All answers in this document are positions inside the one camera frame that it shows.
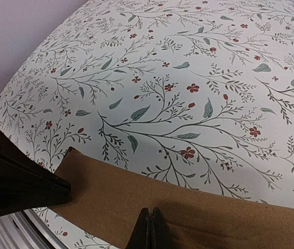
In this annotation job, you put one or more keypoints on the aluminium front rail frame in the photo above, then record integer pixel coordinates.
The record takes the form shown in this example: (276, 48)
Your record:
(26, 230)

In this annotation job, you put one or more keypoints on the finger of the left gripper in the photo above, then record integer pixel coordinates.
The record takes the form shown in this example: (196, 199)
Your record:
(24, 184)

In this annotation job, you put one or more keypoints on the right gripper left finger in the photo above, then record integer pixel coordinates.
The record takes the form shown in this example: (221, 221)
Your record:
(141, 235)

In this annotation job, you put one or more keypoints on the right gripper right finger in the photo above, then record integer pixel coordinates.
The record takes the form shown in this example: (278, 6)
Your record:
(160, 234)

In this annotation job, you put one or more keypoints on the floral patterned table mat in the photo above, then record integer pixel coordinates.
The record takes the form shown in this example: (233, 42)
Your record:
(199, 94)

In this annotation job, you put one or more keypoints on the brown cardboard box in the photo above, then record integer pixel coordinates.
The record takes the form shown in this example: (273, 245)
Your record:
(107, 200)

